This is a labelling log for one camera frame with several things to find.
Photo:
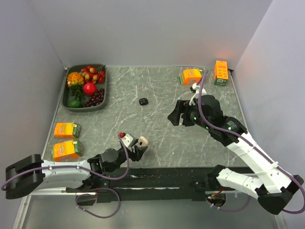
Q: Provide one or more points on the dark purple grape bunch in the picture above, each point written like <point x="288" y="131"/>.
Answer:
<point x="96" y="99"/>

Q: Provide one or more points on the beige earbud charging case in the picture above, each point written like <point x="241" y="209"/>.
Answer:
<point x="142" y="141"/>

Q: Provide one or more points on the dark green fruit tray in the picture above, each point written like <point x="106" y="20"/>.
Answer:
<point x="66" y="93"/>

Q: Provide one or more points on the red toy apple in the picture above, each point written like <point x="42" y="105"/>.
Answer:
<point x="89" y="89"/>

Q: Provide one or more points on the orange green carton upright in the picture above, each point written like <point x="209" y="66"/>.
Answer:
<point x="221" y="75"/>

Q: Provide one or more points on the orange box lower left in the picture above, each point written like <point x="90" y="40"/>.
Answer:
<point x="66" y="151"/>

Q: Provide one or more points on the green toy avocado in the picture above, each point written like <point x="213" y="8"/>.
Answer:
<point x="75" y="103"/>

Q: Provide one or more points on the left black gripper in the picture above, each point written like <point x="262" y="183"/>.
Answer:
<point x="137" y="154"/>

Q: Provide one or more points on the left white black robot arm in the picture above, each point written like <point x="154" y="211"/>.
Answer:
<point x="33" y="173"/>

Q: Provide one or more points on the orange box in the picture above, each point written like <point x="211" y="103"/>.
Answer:
<point x="67" y="130"/>
<point x="190" y="76"/>
<point x="66" y="151"/>

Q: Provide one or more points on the orange box upper left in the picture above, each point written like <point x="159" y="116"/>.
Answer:
<point x="67" y="130"/>

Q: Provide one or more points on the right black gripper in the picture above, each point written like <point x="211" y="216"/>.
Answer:
<point x="182" y="106"/>

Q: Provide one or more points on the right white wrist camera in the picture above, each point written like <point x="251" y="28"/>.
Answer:
<point x="195" y="89"/>

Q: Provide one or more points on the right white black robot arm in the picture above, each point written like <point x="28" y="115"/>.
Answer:
<point x="272" y="186"/>

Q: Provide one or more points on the orange box top centre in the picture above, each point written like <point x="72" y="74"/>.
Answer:
<point x="190" y="76"/>

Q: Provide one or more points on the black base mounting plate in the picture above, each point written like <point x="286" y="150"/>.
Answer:
<point x="161" y="183"/>

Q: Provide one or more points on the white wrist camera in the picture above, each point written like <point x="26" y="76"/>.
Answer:
<point x="127" y="139"/>
<point x="195" y="89"/>

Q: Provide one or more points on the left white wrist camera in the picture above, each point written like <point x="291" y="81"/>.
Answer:
<point x="127" y="139"/>

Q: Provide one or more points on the orange yellow toy pineapple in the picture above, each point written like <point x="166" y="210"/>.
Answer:
<point x="75" y="83"/>

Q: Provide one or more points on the red yellow cherry bunch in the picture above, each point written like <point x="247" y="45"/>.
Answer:
<point x="94" y="74"/>

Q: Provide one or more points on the black earbud charging case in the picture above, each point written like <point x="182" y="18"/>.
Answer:
<point x="143" y="101"/>

